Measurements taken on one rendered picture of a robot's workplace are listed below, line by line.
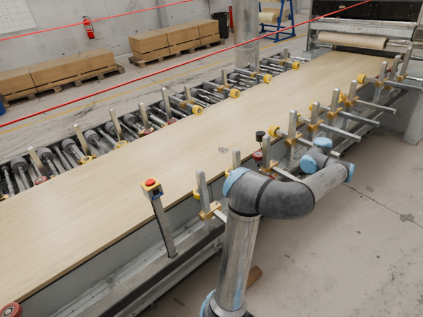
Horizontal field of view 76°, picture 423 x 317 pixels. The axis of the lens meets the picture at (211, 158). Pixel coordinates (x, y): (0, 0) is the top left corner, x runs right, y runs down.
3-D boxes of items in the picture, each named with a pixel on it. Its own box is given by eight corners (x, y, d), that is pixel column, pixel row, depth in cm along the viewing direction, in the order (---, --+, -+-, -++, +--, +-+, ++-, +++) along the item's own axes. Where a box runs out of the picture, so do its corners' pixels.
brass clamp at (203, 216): (222, 211, 157) (221, 204, 154) (204, 224, 151) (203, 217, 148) (216, 205, 161) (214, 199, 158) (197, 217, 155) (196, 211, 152)
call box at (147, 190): (164, 195, 122) (160, 182, 117) (151, 203, 119) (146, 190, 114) (157, 188, 127) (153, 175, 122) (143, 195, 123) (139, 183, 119)
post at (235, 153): (243, 210, 175) (240, 150, 147) (240, 213, 173) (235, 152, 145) (240, 207, 177) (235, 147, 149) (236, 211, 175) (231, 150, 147)
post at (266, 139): (269, 194, 188) (270, 135, 160) (265, 196, 186) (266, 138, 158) (265, 191, 190) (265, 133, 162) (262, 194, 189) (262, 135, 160)
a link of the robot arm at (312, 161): (321, 163, 121) (332, 150, 128) (298, 155, 128) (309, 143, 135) (319, 179, 127) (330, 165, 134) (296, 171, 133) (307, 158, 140)
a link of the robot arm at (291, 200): (302, 201, 71) (360, 160, 122) (261, 183, 78) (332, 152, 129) (291, 238, 74) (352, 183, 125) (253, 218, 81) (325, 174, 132)
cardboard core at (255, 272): (262, 270, 201) (233, 297, 187) (262, 276, 206) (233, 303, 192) (254, 263, 206) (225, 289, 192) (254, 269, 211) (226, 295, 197)
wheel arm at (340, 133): (360, 140, 176) (361, 136, 174) (357, 143, 174) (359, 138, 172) (296, 117, 209) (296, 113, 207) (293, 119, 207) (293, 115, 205)
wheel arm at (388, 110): (394, 112, 199) (396, 109, 197) (393, 114, 197) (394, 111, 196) (347, 100, 223) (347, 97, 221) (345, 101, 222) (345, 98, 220)
